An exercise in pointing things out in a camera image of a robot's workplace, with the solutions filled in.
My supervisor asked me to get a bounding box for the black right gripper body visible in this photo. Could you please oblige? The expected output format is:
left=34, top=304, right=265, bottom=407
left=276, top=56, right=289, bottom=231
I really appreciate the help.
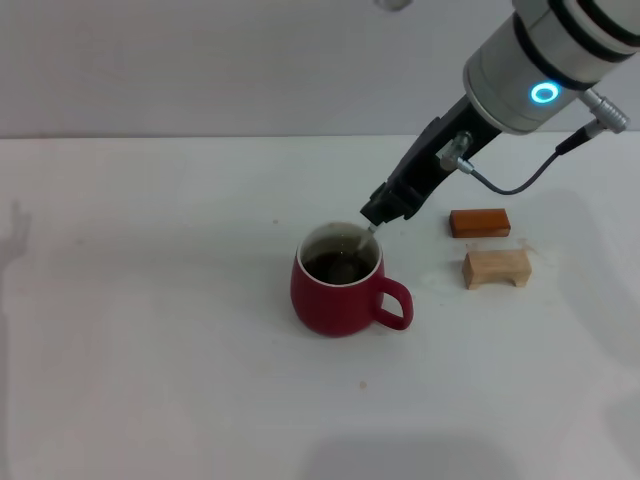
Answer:
left=383, top=94, right=502, bottom=222

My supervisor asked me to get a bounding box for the blue handled metal spoon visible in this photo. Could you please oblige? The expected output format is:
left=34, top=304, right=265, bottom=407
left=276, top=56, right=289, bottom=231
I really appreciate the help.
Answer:
left=327, top=223, right=382, bottom=284

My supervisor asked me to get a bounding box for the red ceramic cup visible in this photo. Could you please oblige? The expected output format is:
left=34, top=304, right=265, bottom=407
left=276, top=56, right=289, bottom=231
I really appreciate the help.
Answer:
left=290, top=222, right=415, bottom=339

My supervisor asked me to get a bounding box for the light wooden spoon rest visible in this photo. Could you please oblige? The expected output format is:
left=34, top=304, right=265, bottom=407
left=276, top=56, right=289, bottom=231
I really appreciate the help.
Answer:
left=461, top=248, right=533, bottom=291

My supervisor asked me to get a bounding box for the dark orange wooden block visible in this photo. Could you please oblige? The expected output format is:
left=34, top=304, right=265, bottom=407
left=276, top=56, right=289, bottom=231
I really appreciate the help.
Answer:
left=448, top=208, right=512, bottom=241

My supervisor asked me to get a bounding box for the dark brown coffee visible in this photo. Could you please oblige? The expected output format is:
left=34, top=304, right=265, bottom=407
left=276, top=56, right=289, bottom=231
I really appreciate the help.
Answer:
left=302, top=250, right=377, bottom=287

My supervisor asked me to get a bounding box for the black cable with metal connector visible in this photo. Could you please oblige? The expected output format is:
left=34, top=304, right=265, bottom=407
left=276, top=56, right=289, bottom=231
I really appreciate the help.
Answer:
left=436, top=88, right=632, bottom=196

